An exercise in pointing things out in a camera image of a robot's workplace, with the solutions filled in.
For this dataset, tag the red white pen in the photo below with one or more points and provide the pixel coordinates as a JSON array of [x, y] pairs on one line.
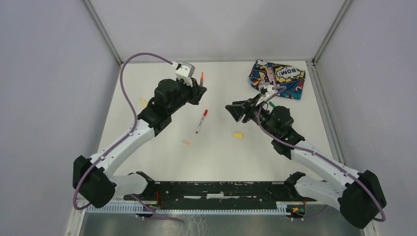
[[201, 121]]

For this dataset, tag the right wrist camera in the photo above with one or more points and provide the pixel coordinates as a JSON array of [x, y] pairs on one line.
[[266, 91]]

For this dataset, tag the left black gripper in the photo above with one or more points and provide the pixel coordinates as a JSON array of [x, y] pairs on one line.
[[196, 91]]

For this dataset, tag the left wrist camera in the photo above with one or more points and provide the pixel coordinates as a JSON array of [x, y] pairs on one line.
[[184, 71]]

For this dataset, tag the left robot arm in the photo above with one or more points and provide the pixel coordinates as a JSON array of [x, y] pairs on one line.
[[94, 177]]

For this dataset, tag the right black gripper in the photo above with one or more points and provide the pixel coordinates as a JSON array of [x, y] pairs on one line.
[[247, 108]]

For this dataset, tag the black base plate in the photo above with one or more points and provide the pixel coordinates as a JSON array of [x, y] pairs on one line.
[[206, 195]]

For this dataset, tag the comic print pencil pouch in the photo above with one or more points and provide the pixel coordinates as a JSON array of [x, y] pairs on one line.
[[276, 74]]

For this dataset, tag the orange pen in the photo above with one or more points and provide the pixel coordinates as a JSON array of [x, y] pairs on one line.
[[202, 79]]

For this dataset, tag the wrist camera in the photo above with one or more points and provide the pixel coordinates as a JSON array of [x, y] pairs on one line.
[[184, 71], [266, 91]]

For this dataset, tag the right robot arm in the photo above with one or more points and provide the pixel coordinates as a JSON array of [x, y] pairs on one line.
[[357, 196]]

